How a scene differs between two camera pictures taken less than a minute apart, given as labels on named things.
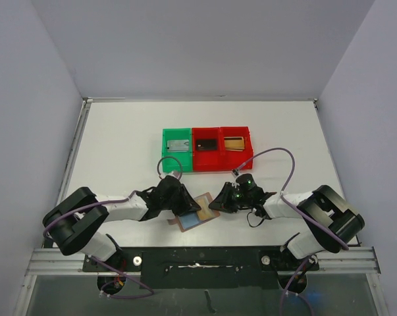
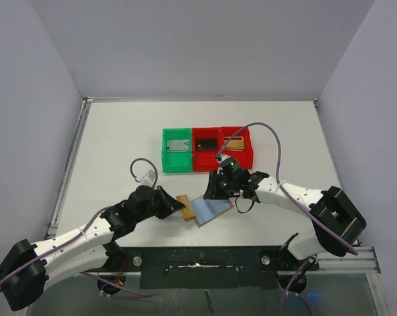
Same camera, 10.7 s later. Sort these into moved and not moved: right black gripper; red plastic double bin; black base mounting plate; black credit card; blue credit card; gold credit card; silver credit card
Moved: right black gripper; blue credit card
Not moved: silver credit card; black base mounting plate; black credit card; gold credit card; red plastic double bin
